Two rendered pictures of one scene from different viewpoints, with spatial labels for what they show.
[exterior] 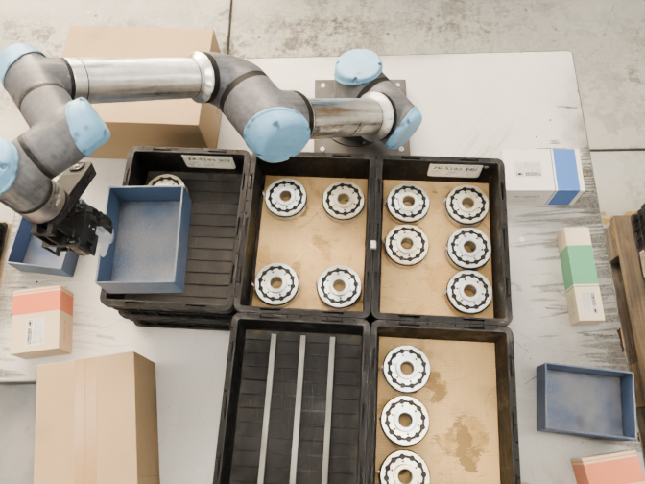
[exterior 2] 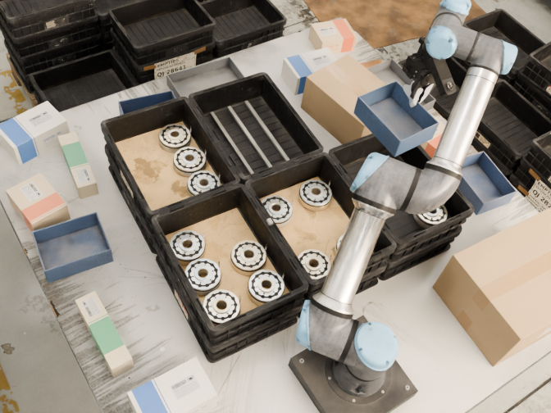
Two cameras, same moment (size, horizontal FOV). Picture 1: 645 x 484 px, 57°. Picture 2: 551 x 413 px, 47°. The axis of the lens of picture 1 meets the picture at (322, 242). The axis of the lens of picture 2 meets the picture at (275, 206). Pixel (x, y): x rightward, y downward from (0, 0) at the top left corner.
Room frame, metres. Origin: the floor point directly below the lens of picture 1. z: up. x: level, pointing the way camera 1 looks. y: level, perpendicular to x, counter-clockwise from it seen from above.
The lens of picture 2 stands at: (1.15, -0.87, 2.41)
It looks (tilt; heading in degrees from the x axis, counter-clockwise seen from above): 54 degrees down; 132
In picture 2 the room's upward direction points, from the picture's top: 10 degrees clockwise
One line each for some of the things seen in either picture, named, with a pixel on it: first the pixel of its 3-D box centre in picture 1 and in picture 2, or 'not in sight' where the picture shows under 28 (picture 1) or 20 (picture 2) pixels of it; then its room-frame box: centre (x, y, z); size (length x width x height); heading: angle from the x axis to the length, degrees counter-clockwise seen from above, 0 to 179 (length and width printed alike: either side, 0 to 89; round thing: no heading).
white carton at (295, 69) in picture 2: not in sight; (311, 70); (-0.10, 0.58, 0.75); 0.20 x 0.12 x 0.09; 77
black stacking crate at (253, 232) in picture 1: (309, 239); (316, 225); (0.51, 0.03, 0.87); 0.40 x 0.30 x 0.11; 170
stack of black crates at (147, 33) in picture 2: not in sight; (163, 55); (-0.86, 0.37, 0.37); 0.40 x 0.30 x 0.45; 83
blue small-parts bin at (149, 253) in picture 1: (146, 239); (395, 117); (0.46, 0.34, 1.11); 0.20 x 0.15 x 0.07; 174
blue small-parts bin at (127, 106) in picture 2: not in sight; (152, 116); (-0.24, -0.07, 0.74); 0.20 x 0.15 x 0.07; 73
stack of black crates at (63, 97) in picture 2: not in sight; (87, 99); (-0.90, -0.03, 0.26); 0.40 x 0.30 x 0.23; 83
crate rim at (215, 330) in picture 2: (440, 236); (228, 253); (0.46, -0.27, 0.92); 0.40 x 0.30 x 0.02; 170
